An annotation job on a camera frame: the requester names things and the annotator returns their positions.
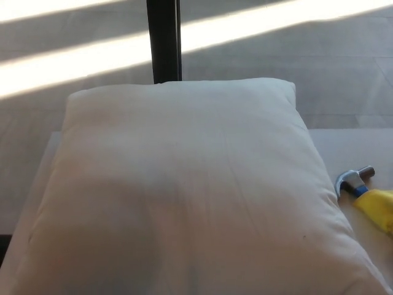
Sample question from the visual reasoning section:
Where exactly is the yellow cloth wrap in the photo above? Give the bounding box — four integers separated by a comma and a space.
352, 189, 393, 238

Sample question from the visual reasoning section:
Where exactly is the white square pillow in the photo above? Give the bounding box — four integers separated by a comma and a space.
5, 77, 385, 295

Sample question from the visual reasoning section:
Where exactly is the black vertical post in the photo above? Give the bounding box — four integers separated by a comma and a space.
146, 0, 183, 84

